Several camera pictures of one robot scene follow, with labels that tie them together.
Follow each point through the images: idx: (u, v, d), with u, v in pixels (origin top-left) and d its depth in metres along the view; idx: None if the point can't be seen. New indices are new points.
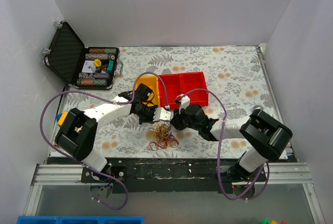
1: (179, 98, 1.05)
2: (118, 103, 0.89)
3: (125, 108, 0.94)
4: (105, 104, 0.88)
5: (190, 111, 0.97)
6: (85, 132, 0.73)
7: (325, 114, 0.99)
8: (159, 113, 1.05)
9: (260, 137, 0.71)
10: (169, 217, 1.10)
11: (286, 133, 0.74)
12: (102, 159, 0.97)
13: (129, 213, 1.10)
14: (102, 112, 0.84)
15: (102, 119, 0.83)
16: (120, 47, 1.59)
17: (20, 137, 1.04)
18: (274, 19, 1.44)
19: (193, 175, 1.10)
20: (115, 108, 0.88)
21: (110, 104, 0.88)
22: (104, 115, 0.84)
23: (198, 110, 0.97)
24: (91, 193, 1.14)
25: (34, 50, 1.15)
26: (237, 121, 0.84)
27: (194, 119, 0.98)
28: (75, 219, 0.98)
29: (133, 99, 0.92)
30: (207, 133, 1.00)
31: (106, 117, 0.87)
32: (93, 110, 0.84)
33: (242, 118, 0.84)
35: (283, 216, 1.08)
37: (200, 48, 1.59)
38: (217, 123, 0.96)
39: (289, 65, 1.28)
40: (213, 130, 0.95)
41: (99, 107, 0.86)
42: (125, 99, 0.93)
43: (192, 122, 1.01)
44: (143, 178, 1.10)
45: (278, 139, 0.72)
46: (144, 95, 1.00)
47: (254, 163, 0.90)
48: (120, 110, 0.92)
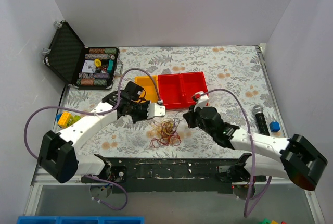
1: (196, 96, 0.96)
2: (99, 113, 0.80)
3: (111, 115, 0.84)
4: (85, 119, 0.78)
5: (204, 115, 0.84)
6: (61, 159, 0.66)
7: (325, 114, 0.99)
8: (153, 108, 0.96)
9: (301, 167, 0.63)
10: (169, 217, 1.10)
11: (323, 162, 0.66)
12: (98, 162, 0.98)
13: (129, 213, 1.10)
14: (80, 130, 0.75)
15: (80, 138, 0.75)
16: (120, 47, 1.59)
17: (20, 137, 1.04)
18: (273, 20, 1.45)
19: (193, 175, 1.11)
20: (95, 120, 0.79)
21: (90, 117, 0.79)
22: (84, 133, 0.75)
23: (215, 113, 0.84)
24: (91, 193, 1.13)
25: (34, 50, 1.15)
26: (270, 142, 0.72)
27: (209, 123, 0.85)
28: (75, 219, 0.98)
29: (118, 103, 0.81)
30: (222, 139, 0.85)
31: (87, 133, 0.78)
32: (70, 129, 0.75)
33: (278, 139, 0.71)
35: (283, 216, 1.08)
37: (200, 48, 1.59)
38: (239, 132, 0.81)
39: (289, 65, 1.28)
40: (234, 140, 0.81)
41: (78, 123, 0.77)
42: (109, 103, 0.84)
43: (206, 127, 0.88)
44: (143, 178, 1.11)
45: (315, 168, 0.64)
46: (134, 94, 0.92)
47: (265, 171, 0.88)
48: (104, 120, 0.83)
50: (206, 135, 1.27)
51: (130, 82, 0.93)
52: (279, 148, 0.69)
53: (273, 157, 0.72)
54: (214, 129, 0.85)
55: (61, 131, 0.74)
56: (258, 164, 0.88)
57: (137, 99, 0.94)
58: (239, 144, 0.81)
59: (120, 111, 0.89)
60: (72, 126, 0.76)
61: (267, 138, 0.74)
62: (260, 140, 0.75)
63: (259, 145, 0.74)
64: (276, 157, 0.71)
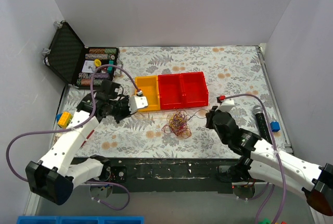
1: (220, 98, 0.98)
2: (76, 127, 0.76)
3: (90, 124, 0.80)
4: (64, 138, 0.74)
5: (219, 122, 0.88)
6: (52, 187, 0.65)
7: (325, 114, 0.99)
8: (136, 99, 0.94)
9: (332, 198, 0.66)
10: (169, 218, 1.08)
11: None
12: (97, 166, 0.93)
13: (129, 213, 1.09)
14: (63, 152, 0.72)
15: (65, 160, 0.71)
16: (120, 47, 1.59)
17: (20, 137, 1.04)
18: (273, 20, 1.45)
19: (192, 175, 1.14)
20: (75, 135, 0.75)
21: (70, 135, 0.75)
22: (66, 154, 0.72)
23: (229, 120, 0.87)
24: (91, 193, 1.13)
25: (34, 50, 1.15)
26: (301, 166, 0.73)
27: (224, 128, 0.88)
28: (75, 219, 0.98)
29: (93, 110, 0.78)
30: (239, 147, 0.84)
31: (72, 151, 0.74)
32: (52, 153, 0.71)
33: (310, 167, 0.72)
35: (284, 216, 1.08)
37: (200, 48, 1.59)
38: (263, 144, 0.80)
39: (289, 65, 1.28)
40: (257, 153, 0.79)
41: (58, 145, 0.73)
42: (86, 111, 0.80)
43: (221, 135, 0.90)
44: (143, 178, 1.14)
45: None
46: (111, 91, 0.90)
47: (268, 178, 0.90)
48: (85, 130, 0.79)
50: (206, 135, 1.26)
51: (105, 80, 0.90)
52: (310, 175, 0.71)
53: (300, 181, 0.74)
54: (229, 137, 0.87)
55: (42, 158, 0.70)
56: (268, 173, 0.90)
57: (115, 96, 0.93)
58: (260, 157, 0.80)
59: (100, 114, 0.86)
60: (52, 150, 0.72)
61: (297, 161, 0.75)
62: (289, 162, 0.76)
63: (287, 166, 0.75)
64: (305, 183, 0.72)
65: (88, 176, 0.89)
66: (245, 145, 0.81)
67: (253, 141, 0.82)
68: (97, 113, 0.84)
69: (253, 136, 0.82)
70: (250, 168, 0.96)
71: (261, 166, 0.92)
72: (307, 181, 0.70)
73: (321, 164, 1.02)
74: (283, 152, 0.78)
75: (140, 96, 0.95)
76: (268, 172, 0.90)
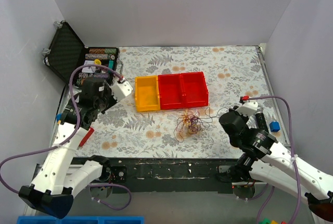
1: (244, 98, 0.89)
2: (63, 144, 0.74)
3: (78, 137, 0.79)
4: (51, 158, 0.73)
5: (226, 122, 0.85)
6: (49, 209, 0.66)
7: (325, 114, 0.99)
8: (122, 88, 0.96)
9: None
10: (168, 217, 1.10)
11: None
12: (97, 169, 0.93)
13: (129, 213, 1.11)
14: (53, 172, 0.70)
15: (56, 180, 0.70)
16: (120, 47, 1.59)
17: (20, 138, 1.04)
18: (273, 20, 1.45)
19: (193, 176, 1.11)
20: (63, 152, 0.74)
21: (58, 153, 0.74)
22: (57, 174, 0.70)
23: (235, 119, 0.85)
24: (91, 193, 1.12)
25: (34, 50, 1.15)
26: (317, 177, 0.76)
27: (231, 129, 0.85)
28: (75, 219, 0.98)
29: (78, 125, 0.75)
30: (251, 147, 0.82)
31: (62, 169, 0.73)
32: (42, 175, 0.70)
33: (324, 178, 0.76)
35: (284, 217, 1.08)
37: (200, 48, 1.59)
38: (278, 149, 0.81)
39: (289, 65, 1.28)
40: (272, 157, 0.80)
41: (47, 165, 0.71)
42: (69, 122, 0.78)
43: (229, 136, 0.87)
44: (143, 178, 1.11)
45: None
46: (95, 91, 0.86)
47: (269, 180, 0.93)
48: (73, 144, 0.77)
50: (206, 135, 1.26)
51: (86, 81, 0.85)
52: (326, 187, 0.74)
53: (312, 189, 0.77)
54: (237, 136, 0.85)
55: (34, 181, 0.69)
56: (269, 175, 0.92)
57: (100, 94, 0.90)
58: (274, 161, 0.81)
59: (86, 121, 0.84)
60: (41, 171, 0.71)
61: (312, 170, 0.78)
62: (304, 170, 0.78)
63: (304, 174, 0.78)
64: (317, 193, 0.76)
65: (88, 179, 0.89)
66: (260, 147, 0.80)
67: (267, 142, 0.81)
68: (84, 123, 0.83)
69: (267, 137, 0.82)
70: (250, 168, 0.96)
71: (263, 168, 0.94)
72: (322, 191, 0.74)
73: (321, 164, 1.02)
74: (299, 158, 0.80)
75: (124, 84, 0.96)
76: (270, 174, 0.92)
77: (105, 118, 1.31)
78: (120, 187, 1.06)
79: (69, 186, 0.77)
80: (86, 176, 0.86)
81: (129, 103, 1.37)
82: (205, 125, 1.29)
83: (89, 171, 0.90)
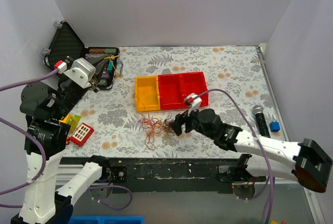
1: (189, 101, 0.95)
2: (36, 178, 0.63)
3: (53, 162, 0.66)
4: (30, 191, 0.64)
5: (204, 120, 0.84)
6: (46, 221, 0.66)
7: (325, 115, 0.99)
8: (72, 77, 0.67)
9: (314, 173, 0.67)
10: (169, 217, 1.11)
11: (330, 162, 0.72)
12: (97, 171, 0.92)
13: (130, 213, 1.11)
14: (36, 206, 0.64)
15: (43, 211, 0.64)
16: (120, 47, 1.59)
17: (21, 137, 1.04)
18: (273, 20, 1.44)
19: (193, 176, 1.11)
20: (39, 186, 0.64)
21: (35, 187, 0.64)
22: (41, 207, 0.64)
23: (214, 116, 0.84)
24: (91, 193, 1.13)
25: (34, 50, 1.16)
26: (280, 147, 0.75)
27: (209, 126, 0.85)
28: (75, 219, 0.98)
29: (38, 174, 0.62)
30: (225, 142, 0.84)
31: (47, 198, 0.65)
32: (27, 208, 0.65)
33: (288, 145, 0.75)
35: (283, 216, 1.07)
37: (200, 48, 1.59)
38: (243, 134, 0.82)
39: (289, 65, 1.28)
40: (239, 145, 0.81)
41: (29, 197, 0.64)
42: (36, 153, 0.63)
43: (205, 131, 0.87)
44: (143, 178, 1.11)
45: (323, 172, 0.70)
46: (44, 106, 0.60)
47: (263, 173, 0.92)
48: (49, 171, 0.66)
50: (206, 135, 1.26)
51: (23, 107, 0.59)
52: (290, 153, 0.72)
53: (283, 161, 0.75)
54: (214, 133, 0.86)
55: (22, 213, 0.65)
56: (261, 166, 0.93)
57: (55, 102, 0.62)
58: (244, 147, 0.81)
59: (54, 145, 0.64)
60: (26, 203, 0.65)
61: (277, 142, 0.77)
62: (269, 145, 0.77)
63: (269, 150, 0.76)
64: (287, 163, 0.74)
65: (88, 183, 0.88)
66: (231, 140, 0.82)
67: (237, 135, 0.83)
68: (51, 149, 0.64)
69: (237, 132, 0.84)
70: (246, 166, 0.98)
71: (256, 161, 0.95)
72: (289, 159, 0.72)
73: None
74: (263, 137, 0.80)
75: (72, 69, 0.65)
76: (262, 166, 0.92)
77: (105, 118, 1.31)
78: (120, 187, 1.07)
79: (68, 195, 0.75)
80: (86, 179, 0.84)
81: (129, 103, 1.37)
82: None
83: (89, 174, 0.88)
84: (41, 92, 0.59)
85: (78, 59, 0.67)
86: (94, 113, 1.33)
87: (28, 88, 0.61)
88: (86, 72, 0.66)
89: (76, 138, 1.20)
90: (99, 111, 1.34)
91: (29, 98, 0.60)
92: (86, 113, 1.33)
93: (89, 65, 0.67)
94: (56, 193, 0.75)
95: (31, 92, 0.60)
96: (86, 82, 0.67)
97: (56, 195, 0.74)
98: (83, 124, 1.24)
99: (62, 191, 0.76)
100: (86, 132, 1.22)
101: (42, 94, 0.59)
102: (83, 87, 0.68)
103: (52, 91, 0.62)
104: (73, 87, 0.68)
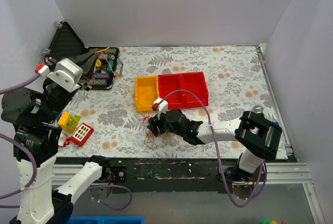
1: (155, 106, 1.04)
2: (28, 186, 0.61)
3: (45, 169, 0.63)
4: (25, 197, 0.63)
5: (171, 119, 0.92)
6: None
7: (325, 115, 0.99)
8: (57, 81, 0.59)
9: (255, 140, 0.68)
10: (169, 218, 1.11)
11: (277, 129, 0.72)
12: (97, 170, 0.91)
13: (130, 213, 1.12)
14: (33, 210, 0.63)
15: (40, 214, 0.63)
16: (120, 47, 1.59)
17: None
18: (273, 20, 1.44)
19: (192, 176, 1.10)
20: (33, 194, 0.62)
21: (28, 194, 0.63)
22: (38, 211, 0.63)
23: (180, 115, 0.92)
24: (91, 193, 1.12)
25: (34, 50, 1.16)
26: (227, 125, 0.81)
27: (177, 125, 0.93)
28: (75, 219, 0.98)
29: (30, 182, 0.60)
30: (192, 138, 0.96)
31: (44, 201, 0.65)
32: (24, 212, 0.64)
33: (232, 121, 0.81)
35: (283, 217, 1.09)
37: (200, 48, 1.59)
38: (203, 125, 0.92)
39: (289, 65, 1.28)
40: (200, 135, 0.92)
41: (24, 202, 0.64)
42: (26, 160, 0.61)
43: (174, 129, 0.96)
44: (143, 178, 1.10)
45: (272, 139, 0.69)
46: (28, 113, 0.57)
47: (252, 163, 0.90)
48: (42, 177, 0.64)
50: None
51: (5, 115, 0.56)
52: (233, 128, 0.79)
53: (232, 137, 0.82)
54: (183, 130, 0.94)
55: (19, 217, 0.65)
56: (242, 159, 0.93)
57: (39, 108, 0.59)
58: (205, 136, 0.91)
59: (47, 150, 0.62)
60: (22, 208, 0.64)
61: (224, 122, 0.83)
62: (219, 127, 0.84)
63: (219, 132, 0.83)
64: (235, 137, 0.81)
65: (88, 182, 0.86)
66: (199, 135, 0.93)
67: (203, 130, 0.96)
68: (46, 152, 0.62)
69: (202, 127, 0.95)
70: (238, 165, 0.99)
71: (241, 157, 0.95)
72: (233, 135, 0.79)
73: (322, 164, 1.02)
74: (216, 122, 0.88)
75: (56, 72, 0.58)
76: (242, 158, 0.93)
77: (105, 118, 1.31)
78: (120, 187, 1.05)
79: (68, 193, 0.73)
80: (86, 178, 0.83)
81: (129, 103, 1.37)
82: None
83: (89, 174, 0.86)
84: (25, 99, 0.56)
85: (62, 60, 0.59)
86: (94, 113, 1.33)
87: (10, 94, 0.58)
88: (71, 75, 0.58)
89: (76, 138, 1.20)
90: (99, 111, 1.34)
91: (12, 106, 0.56)
92: (86, 113, 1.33)
93: (74, 66, 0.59)
94: (55, 191, 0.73)
95: (14, 99, 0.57)
96: (73, 85, 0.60)
97: (56, 194, 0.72)
98: (83, 124, 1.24)
99: (62, 190, 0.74)
100: (86, 132, 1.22)
101: (25, 101, 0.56)
102: (71, 90, 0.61)
103: (37, 96, 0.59)
104: (60, 89, 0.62)
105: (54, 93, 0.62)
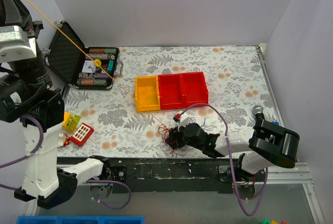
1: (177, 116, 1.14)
2: (35, 151, 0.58)
3: (51, 135, 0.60)
4: (30, 164, 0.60)
5: (190, 133, 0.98)
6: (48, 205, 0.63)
7: (325, 115, 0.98)
8: (13, 60, 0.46)
9: (269, 148, 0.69)
10: (169, 217, 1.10)
11: (295, 135, 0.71)
12: (98, 165, 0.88)
13: (128, 213, 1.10)
14: (37, 179, 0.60)
15: (47, 183, 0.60)
16: (120, 47, 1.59)
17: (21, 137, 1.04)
18: (273, 20, 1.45)
19: (193, 176, 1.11)
20: (37, 160, 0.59)
21: (33, 162, 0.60)
22: (43, 179, 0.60)
23: (197, 129, 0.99)
24: (91, 193, 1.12)
25: None
26: (241, 135, 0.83)
27: (195, 139, 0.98)
28: (75, 219, 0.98)
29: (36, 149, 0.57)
30: (212, 151, 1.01)
31: (49, 170, 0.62)
32: (28, 182, 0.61)
33: (246, 131, 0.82)
35: (283, 216, 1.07)
37: (200, 48, 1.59)
38: (219, 138, 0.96)
39: (289, 65, 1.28)
40: (218, 148, 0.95)
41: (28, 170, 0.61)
42: (33, 126, 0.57)
43: (192, 142, 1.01)
44: (143, 178, 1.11)
45: (290, 146, 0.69)
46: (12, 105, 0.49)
47: (258, 166, 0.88)
48: (48, 145, 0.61)
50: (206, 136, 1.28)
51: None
52: (247, 138, 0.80)
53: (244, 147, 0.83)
54: (201, 144, 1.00)
55: (24, 187, 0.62)
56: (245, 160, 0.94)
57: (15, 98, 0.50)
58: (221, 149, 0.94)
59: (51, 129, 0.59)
60: (27, 176, 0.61)
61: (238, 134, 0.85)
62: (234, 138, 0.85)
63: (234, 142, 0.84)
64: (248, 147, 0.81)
65: (90, 174, 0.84)
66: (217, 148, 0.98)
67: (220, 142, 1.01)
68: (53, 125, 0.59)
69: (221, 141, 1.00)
70: (241, 164, 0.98)
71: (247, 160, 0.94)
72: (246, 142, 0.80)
73: (322, 164, 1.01)
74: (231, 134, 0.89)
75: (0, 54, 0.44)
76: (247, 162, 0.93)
77: (105, 118, 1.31)
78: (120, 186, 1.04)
79: (73, 172, 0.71)
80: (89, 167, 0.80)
81: (129, 103, 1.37)
82: (205, 125, 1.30)
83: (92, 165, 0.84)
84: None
85: None
86: (94, 113, 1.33)
87: None
88: (17, 42, 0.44)
89: (76, 138, 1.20)
90: (99, 111, 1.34)
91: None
92: (86, 113, 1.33)
93: (9, 29, 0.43)
94: (61, 169, 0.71)
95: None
96: (29, 50, 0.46)
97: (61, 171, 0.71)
98: (83, 124, 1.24)
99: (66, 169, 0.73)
100: (86, 132, 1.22)
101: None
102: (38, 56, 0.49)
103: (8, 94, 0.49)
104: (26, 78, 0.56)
105: (21, 65, 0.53)
